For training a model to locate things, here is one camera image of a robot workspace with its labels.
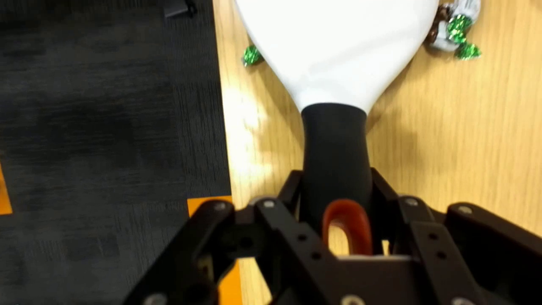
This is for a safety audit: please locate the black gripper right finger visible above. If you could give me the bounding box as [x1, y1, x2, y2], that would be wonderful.
[370, 167, 542, 305]

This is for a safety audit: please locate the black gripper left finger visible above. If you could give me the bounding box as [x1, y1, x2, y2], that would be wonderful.
[124, 167, 336, 305]

